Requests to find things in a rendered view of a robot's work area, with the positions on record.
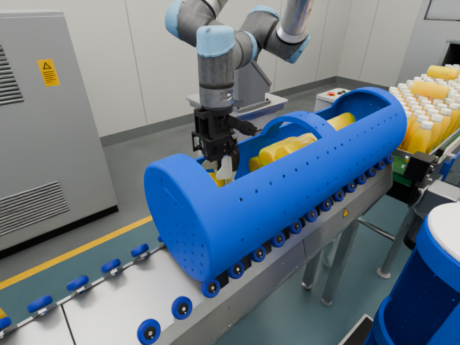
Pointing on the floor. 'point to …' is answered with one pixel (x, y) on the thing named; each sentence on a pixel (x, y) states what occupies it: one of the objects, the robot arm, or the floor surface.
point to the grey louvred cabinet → (46, 135)
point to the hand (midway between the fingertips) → (225, 176)
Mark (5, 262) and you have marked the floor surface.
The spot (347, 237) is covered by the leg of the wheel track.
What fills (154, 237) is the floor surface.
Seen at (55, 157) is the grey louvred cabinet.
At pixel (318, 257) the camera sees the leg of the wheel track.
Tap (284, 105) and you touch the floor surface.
